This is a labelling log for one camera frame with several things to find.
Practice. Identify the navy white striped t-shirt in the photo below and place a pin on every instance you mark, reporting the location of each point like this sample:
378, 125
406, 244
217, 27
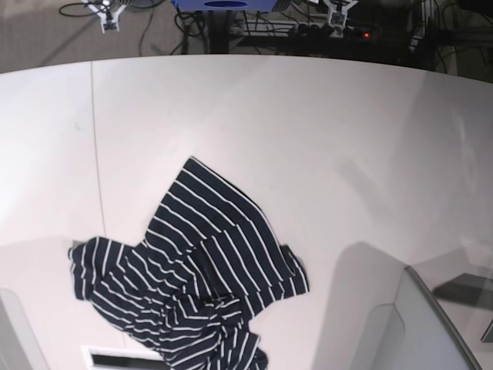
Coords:
209, 262

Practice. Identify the blue box on stand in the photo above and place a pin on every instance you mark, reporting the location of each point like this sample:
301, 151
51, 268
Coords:
203, 5

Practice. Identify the black table leg post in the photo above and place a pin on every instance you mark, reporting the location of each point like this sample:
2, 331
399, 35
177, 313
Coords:
218, 29

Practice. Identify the black power strip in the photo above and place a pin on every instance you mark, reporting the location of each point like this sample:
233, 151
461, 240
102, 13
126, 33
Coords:
263, 28

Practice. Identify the grey monitor edge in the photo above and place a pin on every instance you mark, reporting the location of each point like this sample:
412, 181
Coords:
452, 332

